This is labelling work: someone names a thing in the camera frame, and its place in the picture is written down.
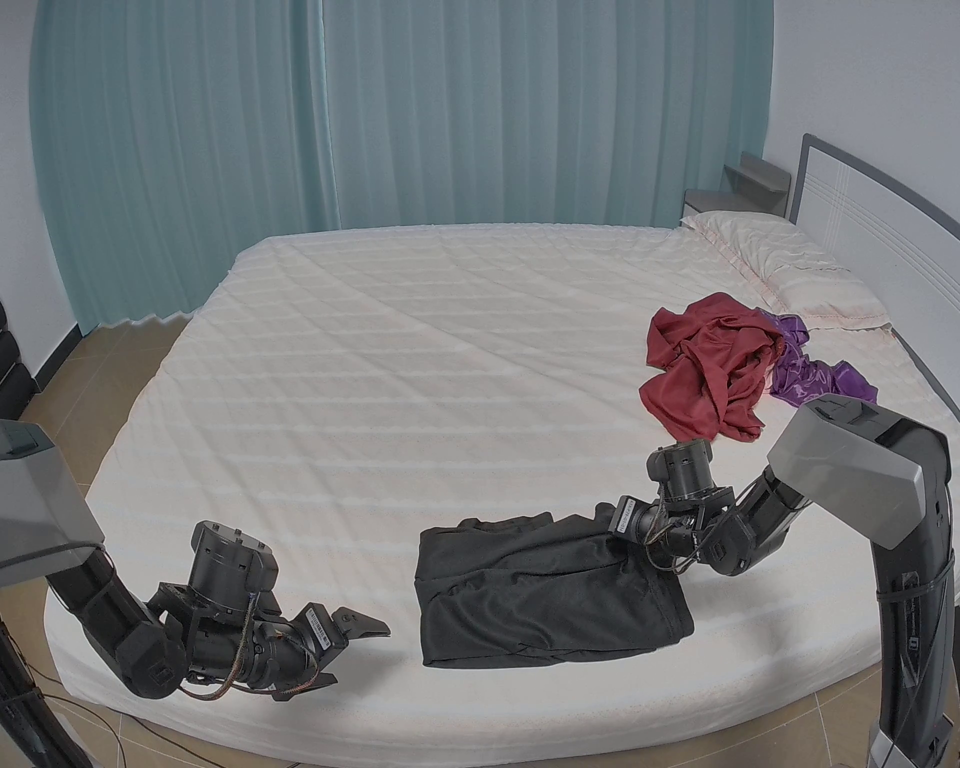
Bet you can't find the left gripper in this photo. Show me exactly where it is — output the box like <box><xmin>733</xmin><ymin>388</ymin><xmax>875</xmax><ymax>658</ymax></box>
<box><xmin>255</xmin><ymin>602</ymin><xmax>393</xmax><ymax>687</ymax></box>

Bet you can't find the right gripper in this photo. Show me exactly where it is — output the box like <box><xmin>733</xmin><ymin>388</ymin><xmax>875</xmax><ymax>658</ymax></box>
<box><xmin>609</xmin><ymin>495</ymin><xmax>667</xmax><ymax>561</ymax></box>

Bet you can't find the black T-shirt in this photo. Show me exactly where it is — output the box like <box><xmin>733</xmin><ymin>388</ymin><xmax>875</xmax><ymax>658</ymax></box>
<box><xmin>414</xmin><ymin>504</ymin><xmax>695</xmax><ymax>669</ymax></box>

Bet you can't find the dark red garment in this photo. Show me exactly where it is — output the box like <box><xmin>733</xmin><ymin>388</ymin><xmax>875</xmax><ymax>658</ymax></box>
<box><xmin>639</xmin><ymin>292</ymin><xmax>785</xmax><ymax>444</ymax></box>

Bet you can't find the purple garment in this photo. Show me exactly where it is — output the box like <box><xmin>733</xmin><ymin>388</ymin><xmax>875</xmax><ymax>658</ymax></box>
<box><xmin>765</xmin><ymin>313</ymin><xmax>879</xmax><ymax>410</ymax></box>

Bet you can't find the bed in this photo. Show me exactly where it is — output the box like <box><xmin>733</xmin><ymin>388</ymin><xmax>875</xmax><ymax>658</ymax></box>
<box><xmin>41</xmin><ymin>133</ymin><xmax>960</xmax><ymax>751</ymax></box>

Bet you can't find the cream pillow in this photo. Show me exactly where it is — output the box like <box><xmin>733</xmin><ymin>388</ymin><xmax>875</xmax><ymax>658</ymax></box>
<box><xmin>678</xmin><ymin>211</ymin><xmax>894</xmax><ymax>331</ymax></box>

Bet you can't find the grey bedside table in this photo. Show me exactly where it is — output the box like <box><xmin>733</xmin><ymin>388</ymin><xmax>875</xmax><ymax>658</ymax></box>
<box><xmin>684</xmin><ymin>152</ymin><xmax>792</xmax><ymax>219</ymax></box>

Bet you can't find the dark grey low cabinet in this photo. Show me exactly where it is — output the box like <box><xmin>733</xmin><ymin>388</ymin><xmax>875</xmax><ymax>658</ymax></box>
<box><xmin>0</xmin><ymin>300</ymin><xmax>39</xmax><ymax>421</ymax></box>

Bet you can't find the blue-green curtain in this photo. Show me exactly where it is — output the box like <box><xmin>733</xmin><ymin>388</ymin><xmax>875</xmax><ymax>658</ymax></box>
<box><xmin>30</xmin><ymin>0</ymin><xmax>774</xmax><ymax>335</ymax></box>

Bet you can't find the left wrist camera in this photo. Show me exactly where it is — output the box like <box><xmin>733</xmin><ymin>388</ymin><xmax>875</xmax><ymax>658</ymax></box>
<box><xmin>271</xmin><ymin>669</ymin><xmax>339</xmax><ymax>704</ymax></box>

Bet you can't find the black cable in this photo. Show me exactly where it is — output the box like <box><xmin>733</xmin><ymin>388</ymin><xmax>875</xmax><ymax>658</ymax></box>
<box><xmin>30</xmin><ymin>660</ymin><xmax>301</xmax><ymax>768</ymax></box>
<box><xmin>180</xmin><ymin>663</ymin><xmax>252</xmax><ymax>703</ymax></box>

